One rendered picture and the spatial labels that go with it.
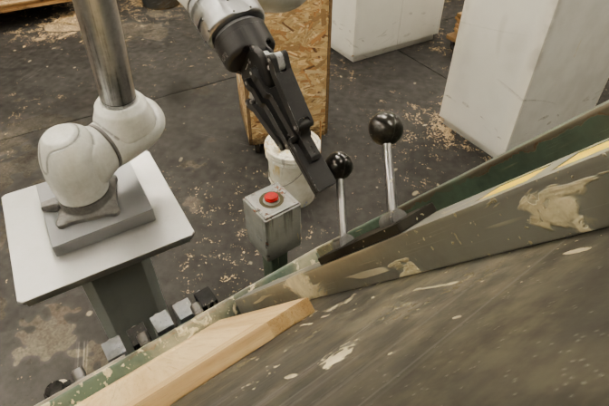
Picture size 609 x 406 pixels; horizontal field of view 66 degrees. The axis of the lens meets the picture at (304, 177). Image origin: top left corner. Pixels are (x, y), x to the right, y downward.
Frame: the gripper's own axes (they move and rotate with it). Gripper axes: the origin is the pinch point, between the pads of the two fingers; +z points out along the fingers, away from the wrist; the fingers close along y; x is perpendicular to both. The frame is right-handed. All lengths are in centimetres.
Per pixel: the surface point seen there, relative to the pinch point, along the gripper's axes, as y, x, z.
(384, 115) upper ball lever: 13.4, 3.2, 0.7
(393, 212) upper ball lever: 13.1, -1.8, 9.9
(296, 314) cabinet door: -0.5, -11.0, 14.8
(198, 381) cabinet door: -0.5, -23.7, 15.2
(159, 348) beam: -57, -23, 13
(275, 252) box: -75, 16, 6
